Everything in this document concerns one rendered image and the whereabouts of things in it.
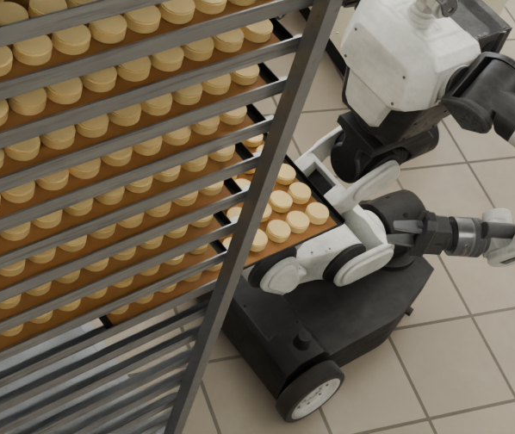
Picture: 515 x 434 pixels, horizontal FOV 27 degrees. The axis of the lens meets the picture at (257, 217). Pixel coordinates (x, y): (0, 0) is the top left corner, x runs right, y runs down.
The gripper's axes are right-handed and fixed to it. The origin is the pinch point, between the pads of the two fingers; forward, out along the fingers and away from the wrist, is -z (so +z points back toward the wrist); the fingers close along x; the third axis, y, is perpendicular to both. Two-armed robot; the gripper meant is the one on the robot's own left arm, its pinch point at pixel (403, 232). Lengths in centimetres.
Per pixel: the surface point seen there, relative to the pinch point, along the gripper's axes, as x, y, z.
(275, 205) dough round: 1.1, -4.5, -28.8
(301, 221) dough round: 1.3, -0.2, -23.6
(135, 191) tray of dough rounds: 36, 25, -65
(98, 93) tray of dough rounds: 62, 31, -75
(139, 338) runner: -7, 25, -58
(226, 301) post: -2.6, 18.8, -41.1
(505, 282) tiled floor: -78, -49, 73
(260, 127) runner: 46, 18, -46
